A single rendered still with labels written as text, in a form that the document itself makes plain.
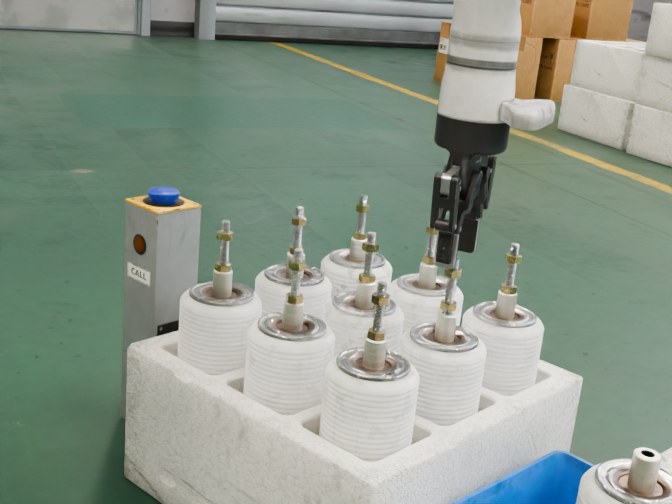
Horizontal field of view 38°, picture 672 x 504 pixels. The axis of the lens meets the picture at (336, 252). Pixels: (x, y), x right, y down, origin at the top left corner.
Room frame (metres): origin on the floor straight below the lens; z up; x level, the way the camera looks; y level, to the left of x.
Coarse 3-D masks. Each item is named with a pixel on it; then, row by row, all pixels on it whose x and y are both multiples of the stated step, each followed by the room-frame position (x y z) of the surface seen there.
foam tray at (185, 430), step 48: (144, 384) 1.02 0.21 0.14; (192, 384) 0.96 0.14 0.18; (240, 384) 0.99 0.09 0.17; (576, 384) 1.07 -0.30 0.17; (144, 432) 1.02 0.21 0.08; (192, 432) 0.96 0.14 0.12; (240, 432) 0.91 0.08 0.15; (288, 432) 0.87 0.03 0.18; (432, 432) 0.90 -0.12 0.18; (480, 432) 0.92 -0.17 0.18; (528, 432) 0.99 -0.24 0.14; (144, 480) 1.02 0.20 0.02; (192, 480) 0.96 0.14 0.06; (240, 480) 0.91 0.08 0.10; (288, 480) 0.86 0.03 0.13; (336, 480) 0.82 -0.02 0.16; (384, 480) 0.80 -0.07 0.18; (432, 480) 0.86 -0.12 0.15; (480, 480) 0.93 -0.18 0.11
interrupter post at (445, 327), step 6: (438, 312) 0.98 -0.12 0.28; (438, 318) 0.98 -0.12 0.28; (444, 318) 0.97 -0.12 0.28; (450, 318) 0.97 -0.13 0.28; (456, 318) 0.98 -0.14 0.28; (438, 324) 0.98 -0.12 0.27; (444, 324) 0.97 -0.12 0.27; (450, 324) 0.97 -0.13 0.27; (438, 330) 0.98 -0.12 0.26; (444, 330) 0.97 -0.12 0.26; (450, 330) 0.97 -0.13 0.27; (438, 336) 0.98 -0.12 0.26; (444, 336) 0.97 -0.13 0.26; (450, 336) 0.97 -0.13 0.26; (444, 342) 0.97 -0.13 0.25
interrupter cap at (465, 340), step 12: (420, 324) 1.01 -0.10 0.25; (432, 324) 1.02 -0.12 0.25; (420, 336) 0.98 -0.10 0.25; (432, 336) 0.99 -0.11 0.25; (456, 336) 0.99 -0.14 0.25; (468, 336) 0.99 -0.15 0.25; (432, 348) 0.95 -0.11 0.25; (444, 348) 0.95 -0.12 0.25; (456, 348) 0.95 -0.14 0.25; (468, 348) 0.96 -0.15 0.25
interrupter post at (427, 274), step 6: (420, 264) 1.15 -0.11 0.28; (426, 264) 1.15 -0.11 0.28; (420, 270) 1.15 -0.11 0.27; (426, 270) 1.14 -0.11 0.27; (432, 270) 1.14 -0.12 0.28; (420, 276) 1.15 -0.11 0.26; (426, 276) 1.14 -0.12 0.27; (432, 276) 1.14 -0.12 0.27; (420, 282) 1.14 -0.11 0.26; (426, 282) 1.14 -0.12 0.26; (432, 282) 1.14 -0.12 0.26; (426, 288) 1.14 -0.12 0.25; (432, 288) 1.14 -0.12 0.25
